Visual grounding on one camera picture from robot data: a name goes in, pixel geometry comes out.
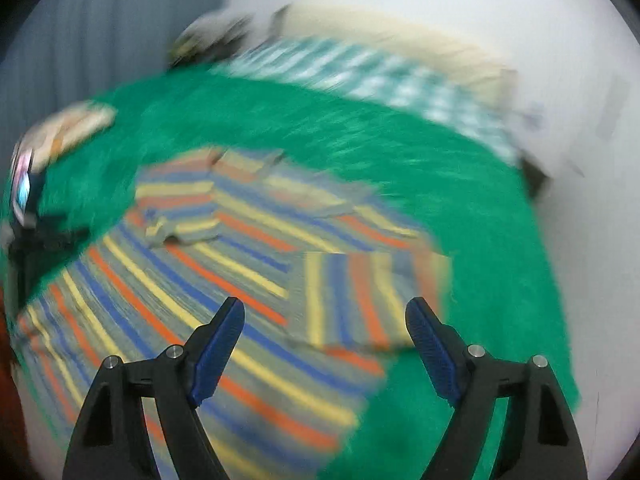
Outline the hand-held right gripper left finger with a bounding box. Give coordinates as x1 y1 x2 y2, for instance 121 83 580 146
62 296 246 480

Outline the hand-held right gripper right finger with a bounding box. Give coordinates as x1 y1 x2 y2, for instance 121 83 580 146
405 296 589 480

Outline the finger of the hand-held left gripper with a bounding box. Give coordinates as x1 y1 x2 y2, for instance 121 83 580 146
10 214 92 261

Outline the striped multicolour shirt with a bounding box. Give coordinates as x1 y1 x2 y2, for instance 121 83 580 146
15 145 453 480

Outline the cream patterned folded cloth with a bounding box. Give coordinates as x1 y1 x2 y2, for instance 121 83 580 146
20 101 117 166

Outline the reddish wooden board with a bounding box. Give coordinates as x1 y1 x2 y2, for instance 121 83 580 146
0 280 26 461

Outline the grey curtain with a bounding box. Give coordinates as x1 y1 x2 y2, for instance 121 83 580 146
0 0 232 161

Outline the green patterned blanket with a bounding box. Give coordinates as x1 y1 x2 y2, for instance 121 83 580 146
0 67 583 480

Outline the grey checked cloth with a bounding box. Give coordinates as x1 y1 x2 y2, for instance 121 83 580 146
167 10 252 68

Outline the green white checked bedsheet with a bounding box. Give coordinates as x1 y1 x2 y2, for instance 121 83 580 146
215 37 521 161

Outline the cream pillow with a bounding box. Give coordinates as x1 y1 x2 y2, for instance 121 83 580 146
274 2 517 106

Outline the dark bed frame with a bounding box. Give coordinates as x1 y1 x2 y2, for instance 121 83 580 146
519 156 552 202

